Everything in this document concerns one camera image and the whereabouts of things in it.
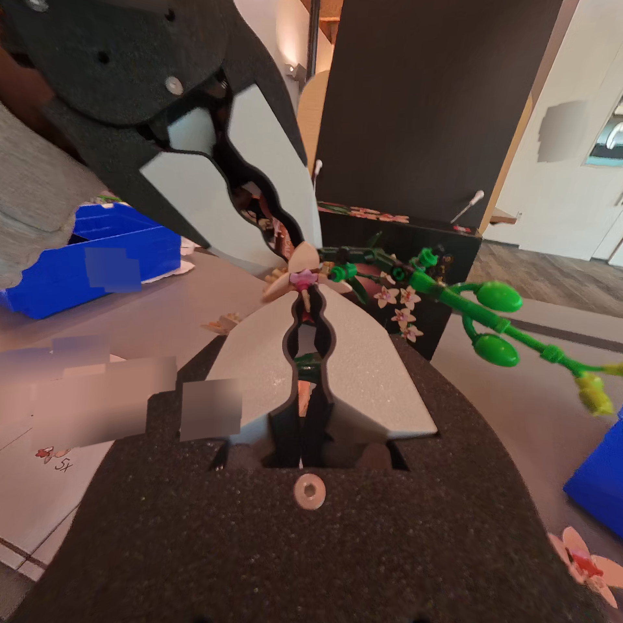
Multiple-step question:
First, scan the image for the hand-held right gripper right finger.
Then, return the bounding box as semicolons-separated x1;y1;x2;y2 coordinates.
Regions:
311;284;440;440

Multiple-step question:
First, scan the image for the blue plastic bin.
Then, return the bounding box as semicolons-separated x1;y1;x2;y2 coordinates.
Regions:
0;202;182;320
563;408;623;542

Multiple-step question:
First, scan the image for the green toy flower stem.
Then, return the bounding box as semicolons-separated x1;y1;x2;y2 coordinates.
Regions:
293;245;623;418

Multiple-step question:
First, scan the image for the dark partition panel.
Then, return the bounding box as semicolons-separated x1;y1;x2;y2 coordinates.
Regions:
315;0;566;235

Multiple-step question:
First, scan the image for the white crumpled paper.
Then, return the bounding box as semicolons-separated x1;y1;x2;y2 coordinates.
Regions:
140;242;196;284

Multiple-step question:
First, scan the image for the grey desk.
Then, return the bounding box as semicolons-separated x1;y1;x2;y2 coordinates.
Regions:
0;243;623;623

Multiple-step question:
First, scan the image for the white instruction booklet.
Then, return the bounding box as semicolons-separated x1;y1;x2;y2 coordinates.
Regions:
0;350;117;581

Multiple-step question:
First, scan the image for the round wooden board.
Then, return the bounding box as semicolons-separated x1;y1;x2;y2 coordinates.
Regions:
296;70;332;162

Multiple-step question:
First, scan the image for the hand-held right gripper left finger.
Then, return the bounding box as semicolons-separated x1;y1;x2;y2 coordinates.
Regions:
207;292;299;446

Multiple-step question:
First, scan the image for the dark tape strip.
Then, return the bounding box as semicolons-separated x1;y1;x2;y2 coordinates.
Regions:
505;318;623;354

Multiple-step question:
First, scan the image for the black box with orchid print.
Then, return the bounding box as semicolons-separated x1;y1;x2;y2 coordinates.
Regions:
316;202;484;362

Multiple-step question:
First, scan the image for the person's left forearm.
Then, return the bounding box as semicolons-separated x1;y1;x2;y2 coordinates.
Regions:
0;102;110;291

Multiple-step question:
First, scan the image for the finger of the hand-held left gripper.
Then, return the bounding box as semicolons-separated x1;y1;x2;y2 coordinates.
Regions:
139;106;293;279
228;82;324;254

